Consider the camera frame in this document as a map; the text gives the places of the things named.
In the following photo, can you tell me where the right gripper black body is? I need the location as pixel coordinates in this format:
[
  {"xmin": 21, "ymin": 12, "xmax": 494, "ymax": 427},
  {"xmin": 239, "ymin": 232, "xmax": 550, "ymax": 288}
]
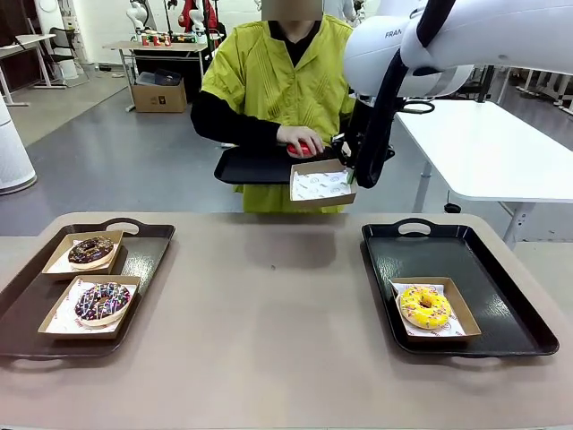
[{"xmin": 351, "ymin": 99, "xmax": 376, "ymax": 156}]

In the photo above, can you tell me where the white printed paper liner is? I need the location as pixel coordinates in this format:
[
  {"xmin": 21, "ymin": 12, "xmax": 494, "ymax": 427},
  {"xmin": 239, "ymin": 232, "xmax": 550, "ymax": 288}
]
[
  {"xmin": 291, "ymin": 171, "xmax": 355, "ymax": 202},
  {"xmin": 47, "ymin": 277, "xmax": 138, "ymax": 335},
  {"xmin": 47, "ymin": 232, "xmax": 121, "ymax": 274},
  {"xmin": 393, "ymin": 281, "xmax": 467, "ymax": 337}
]

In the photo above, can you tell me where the red handheld item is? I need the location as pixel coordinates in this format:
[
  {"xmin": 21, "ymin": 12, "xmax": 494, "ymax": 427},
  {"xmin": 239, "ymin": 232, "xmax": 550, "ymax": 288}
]
[{"xmin": 286, "ymin": 141, "xmax": 315, "ymax": 159}]

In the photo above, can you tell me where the brown cardboard food box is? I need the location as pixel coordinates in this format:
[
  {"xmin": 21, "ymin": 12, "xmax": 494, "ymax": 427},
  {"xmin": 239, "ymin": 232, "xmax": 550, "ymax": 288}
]
[
  {"xmin": 389, "ymin": 276, "xmax": 483, "ymax": 344},
  {"xmin": 41, "ymin": 230, "xmax": 124, "ymax": 281},
  {"xmin": 288, "ymin": 159, "xmax": 358, "ymax": 209},
  {"xmin": 37, "ymin": 275, "xmax": 141, "ymax": 340}
]

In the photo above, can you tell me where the yellow sprinkled donut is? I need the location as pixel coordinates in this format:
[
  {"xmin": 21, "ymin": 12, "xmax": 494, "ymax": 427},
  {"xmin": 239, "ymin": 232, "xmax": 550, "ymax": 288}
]
[{"xmin": 398, "ymin": 286, "xmax": 452, "ymax": 331}]

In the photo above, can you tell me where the chocolate donut with colourful sprinkles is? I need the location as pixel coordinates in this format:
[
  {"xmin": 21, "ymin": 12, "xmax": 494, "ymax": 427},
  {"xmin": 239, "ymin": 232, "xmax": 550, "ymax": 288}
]
[{"xmin": 67, "ymin": 236, "xmax": 115, "ymax": 270}]

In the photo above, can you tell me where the chocolate donut with white drizzle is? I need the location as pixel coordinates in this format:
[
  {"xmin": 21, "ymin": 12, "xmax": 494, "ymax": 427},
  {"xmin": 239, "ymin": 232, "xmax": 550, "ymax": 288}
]
[{"xmin": 73, "ymin": 282, "xmax": 132, "ymax": 327}]

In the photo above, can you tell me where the person's right forearm black sleeve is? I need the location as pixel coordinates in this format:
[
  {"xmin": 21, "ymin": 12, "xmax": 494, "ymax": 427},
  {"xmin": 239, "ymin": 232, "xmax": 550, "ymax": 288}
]
[{"xmin": 192, "ymin": 105, "xmax": 287, "ymax": 149}]

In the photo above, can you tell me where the dark brown serving tray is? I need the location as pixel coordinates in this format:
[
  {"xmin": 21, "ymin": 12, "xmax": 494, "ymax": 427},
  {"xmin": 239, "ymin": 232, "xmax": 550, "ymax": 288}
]
[{"xmin": 0, "ymin": 218, "xmax": 176, "ymax": 359}]

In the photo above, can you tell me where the person's right hand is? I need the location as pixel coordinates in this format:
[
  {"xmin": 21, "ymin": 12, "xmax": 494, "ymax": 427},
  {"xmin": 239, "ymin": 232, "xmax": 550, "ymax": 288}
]
[{"xmin": 276, "ymin": 125, "xmax": 324, "ymax": 156}]

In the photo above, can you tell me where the person in yellow-green jacket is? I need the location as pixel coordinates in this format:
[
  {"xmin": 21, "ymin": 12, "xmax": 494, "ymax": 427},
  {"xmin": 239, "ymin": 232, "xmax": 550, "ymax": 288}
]
[{"xmin": 191, "ymin": 0, "xmax": 359, "ymax": 214}]

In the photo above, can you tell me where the black stand pole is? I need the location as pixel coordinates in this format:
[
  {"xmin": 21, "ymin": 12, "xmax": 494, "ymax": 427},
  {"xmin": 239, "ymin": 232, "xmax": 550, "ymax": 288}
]
[{"xmin": 476, "ymin": 64, "xmax": 497, "ymax": 105}]

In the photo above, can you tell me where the large white table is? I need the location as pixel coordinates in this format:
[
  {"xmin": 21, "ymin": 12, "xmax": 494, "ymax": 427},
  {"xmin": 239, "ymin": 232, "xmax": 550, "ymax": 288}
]
[{"xmin": 394, "ymin": 99, "xmax": 573, "ymax": 252}]

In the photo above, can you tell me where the brown cardboard shipping box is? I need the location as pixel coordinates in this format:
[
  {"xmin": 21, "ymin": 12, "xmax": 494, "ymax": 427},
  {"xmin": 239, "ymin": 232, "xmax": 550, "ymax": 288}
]
[{"xmin": 131, "ymin": 80, "xmax": 188, "ymax": 114}]

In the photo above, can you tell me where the clear plastic storage bin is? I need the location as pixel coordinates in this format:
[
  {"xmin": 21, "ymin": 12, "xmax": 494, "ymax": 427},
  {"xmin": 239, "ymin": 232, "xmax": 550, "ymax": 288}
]
[{"xmin": 136, "ymin": 69, "xmax": 184, "ymax": 90}]

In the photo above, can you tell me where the wooden-top table with white legs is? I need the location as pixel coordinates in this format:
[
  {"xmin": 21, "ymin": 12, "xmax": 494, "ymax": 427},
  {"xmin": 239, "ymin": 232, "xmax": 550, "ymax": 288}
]
[{"xmin": 102, "ymin": 39, "xmax": 212, "ymax": 113}]

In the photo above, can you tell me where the black office chair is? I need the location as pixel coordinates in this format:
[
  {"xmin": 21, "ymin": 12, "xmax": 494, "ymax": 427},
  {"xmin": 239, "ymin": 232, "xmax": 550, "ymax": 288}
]
[{"xmin": 47, "ymin": 26, "xmax": 90, "ymax": 89}]

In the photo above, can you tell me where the white cylindrical air purifier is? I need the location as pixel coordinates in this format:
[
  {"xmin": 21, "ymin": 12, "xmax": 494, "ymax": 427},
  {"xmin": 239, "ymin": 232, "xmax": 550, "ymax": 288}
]
[{"xmin": 0, "ymin": 92, "xmax": 39, "ymax": 195}]

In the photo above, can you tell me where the small white desk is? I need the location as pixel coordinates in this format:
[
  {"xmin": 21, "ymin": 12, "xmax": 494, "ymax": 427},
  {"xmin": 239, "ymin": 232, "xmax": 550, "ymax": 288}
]
[{"xmin": 0, "ymin": 34, "xmax": 57, "ymax": 108}]

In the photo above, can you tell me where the black cable sleeve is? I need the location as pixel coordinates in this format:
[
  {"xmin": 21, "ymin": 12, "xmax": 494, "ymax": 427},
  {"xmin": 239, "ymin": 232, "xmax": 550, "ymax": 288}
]
[{"xmin": 355, "ymin": 0, "xmax": 458, "ymax": 190}]

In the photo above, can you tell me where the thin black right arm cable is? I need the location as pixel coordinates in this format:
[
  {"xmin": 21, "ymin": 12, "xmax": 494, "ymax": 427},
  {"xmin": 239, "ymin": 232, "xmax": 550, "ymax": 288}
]
[{"xmin": 400, "ymin": 101, "xmax": 436, "ymax": 116}]

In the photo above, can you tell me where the black serving tray with handles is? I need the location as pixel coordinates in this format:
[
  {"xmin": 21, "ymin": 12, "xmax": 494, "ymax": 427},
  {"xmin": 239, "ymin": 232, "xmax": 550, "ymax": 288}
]
[{"xmin": 361, "ymin": 218, "xmax": 560, "ymax": 358}]

